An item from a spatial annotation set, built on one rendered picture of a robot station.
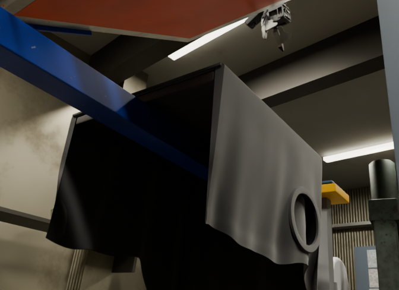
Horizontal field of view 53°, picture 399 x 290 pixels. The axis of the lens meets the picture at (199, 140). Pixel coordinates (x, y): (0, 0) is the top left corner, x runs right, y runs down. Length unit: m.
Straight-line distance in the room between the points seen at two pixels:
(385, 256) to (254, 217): 4.83
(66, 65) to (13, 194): 3.33
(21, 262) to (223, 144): 3.44
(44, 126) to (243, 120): 3.62
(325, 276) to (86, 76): 0.89
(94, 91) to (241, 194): 0.32
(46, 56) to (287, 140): 0.52
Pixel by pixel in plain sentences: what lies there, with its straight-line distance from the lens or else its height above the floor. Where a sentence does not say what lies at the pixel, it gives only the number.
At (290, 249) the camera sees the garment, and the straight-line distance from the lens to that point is 0.87.
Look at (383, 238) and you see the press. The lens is 5.60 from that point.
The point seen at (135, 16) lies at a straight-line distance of 1.20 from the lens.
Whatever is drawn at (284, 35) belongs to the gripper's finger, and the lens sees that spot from 1.62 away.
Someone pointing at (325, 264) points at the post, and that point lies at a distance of 1.30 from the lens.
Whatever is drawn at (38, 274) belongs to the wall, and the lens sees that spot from 4.07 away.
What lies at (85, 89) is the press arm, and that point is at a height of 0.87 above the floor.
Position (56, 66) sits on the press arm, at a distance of 0.71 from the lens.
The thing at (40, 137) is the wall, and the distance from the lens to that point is 4.22.
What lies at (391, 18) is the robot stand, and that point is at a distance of 0.80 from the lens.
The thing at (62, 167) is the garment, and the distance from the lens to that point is 0.97.
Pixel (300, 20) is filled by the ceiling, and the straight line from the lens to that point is 4.02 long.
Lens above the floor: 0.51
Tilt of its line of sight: 25 degrees up
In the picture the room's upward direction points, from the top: 6 degrees clockwise
